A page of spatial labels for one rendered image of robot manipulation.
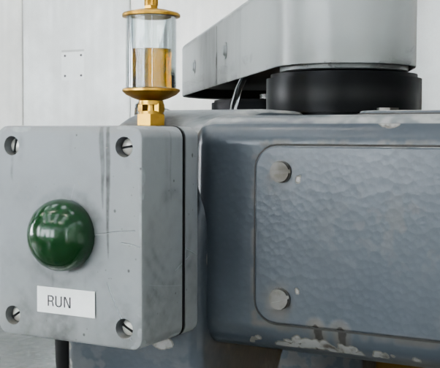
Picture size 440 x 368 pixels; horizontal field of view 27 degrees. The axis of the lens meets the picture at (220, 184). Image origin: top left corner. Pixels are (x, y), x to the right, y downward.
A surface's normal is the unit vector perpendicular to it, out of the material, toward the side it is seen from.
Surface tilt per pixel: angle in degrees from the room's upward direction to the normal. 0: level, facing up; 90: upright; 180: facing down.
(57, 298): 90
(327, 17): 90
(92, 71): 90
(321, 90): 90
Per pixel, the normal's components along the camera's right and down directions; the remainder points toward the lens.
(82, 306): -0.48, 0.04
